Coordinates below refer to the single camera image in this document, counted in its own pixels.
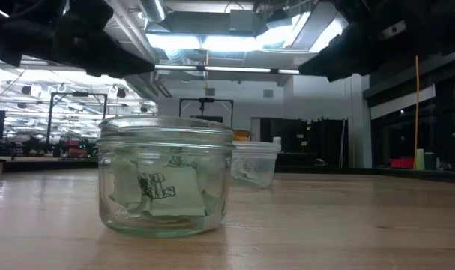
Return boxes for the white hanging cable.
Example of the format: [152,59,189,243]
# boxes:
[338,118,347,169]

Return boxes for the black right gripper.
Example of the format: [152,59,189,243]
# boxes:
[298,0,455,82]

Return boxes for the clear glass jar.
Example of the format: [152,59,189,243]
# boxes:
[97,115,236,239]

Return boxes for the black cabinet row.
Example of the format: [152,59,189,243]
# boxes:
[259,118,350,169]

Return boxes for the long tube light bar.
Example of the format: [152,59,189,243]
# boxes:
[154,64,301,75]

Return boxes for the red bin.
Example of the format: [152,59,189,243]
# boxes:
[389,157,415,170]

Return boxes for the silver ventilation duct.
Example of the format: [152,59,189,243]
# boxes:
[139,0,167,23]

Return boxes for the amber glass mug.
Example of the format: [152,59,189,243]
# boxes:
[233,129,252,143]

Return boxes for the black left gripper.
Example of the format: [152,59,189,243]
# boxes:
[0,0,155,79]

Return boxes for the black gantry frame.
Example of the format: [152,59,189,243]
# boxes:
[178,97,235,128]
[46,91,109,153]

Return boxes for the pale green cup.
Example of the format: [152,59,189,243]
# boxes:
[414,148,426,171]

